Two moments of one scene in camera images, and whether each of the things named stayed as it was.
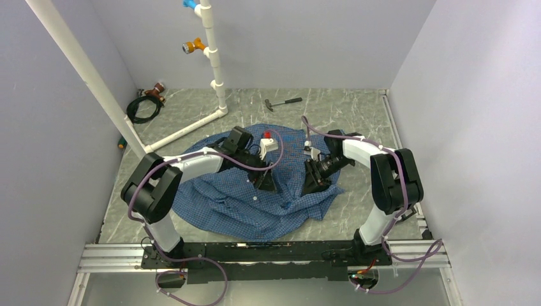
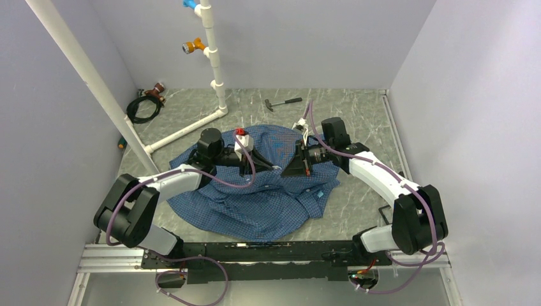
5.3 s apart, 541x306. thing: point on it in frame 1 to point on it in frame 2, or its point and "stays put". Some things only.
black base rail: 268,262 stays put
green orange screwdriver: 122,143 stays put
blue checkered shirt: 227,204 stays put
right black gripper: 314,180 to 299,166
